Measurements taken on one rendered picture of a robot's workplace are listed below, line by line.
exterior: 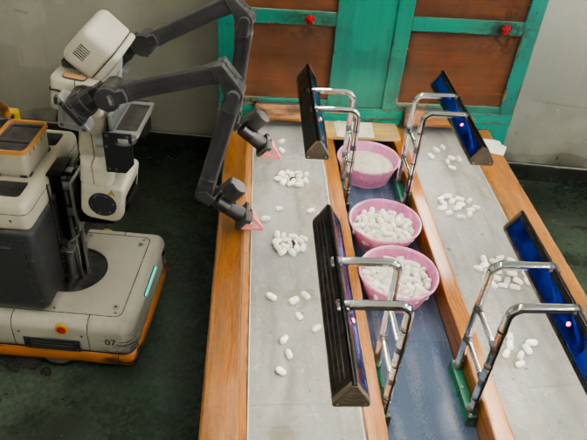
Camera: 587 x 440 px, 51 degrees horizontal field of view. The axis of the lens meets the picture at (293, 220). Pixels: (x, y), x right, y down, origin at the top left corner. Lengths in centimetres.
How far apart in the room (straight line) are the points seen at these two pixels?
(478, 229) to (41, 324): 173
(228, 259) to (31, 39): 240
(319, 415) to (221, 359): 31
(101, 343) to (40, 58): 206
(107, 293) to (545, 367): 168
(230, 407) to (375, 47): 170
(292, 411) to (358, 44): 164
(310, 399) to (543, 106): 277
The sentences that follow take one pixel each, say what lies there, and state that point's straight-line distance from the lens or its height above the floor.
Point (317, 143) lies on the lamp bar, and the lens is 203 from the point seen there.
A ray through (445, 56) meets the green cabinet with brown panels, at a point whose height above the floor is 110.
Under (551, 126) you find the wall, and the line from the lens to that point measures 414.
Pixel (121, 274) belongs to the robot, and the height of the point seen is 28.
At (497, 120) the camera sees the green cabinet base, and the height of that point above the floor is 81.
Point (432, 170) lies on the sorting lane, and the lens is 269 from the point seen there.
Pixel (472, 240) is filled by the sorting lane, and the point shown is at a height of 74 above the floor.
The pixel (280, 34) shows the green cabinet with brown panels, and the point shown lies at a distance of 271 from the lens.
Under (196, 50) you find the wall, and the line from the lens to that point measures 379.
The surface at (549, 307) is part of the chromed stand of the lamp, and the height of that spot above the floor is 112.
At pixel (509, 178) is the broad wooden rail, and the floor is 76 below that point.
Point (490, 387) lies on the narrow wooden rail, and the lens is 183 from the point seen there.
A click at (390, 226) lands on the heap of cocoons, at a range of 232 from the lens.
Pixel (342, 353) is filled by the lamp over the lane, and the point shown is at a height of 110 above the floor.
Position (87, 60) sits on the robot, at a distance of 213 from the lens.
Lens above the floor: 211
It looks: 37 degrees down
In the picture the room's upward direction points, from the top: 5 degrees clockwise
